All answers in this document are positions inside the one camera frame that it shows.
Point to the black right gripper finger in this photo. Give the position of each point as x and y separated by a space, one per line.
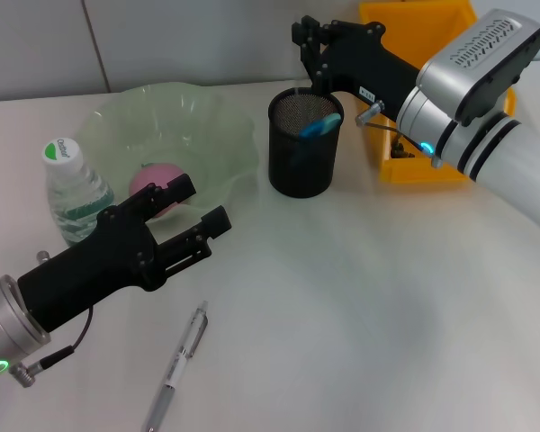
317 63
324 29

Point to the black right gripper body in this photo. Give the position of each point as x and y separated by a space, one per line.
369 63

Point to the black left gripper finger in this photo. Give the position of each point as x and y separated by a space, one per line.
193 243
171 189

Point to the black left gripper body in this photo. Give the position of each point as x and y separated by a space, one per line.
94 265

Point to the pink peach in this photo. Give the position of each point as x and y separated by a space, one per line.
159 173

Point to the blue scissors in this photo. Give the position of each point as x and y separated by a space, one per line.
317 128

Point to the dark green plastic wrapper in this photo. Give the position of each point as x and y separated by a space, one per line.
400 150

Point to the clear water bottle green label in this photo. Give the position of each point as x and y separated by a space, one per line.
60 157

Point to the grey white pen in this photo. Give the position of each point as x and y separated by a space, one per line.
175 373

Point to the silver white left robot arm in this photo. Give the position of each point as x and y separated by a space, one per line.
4 324

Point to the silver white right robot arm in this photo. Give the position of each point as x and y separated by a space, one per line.
499 153

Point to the pale green wavy fruit plate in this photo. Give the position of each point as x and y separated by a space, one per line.
171 117

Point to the black mesh pen holder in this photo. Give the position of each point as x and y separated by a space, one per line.
306 171

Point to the silver left gripper connector stud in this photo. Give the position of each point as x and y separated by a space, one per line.
42 256

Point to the yellow plastic bin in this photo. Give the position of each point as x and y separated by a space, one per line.
409 173

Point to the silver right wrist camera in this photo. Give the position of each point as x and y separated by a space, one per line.
477 58

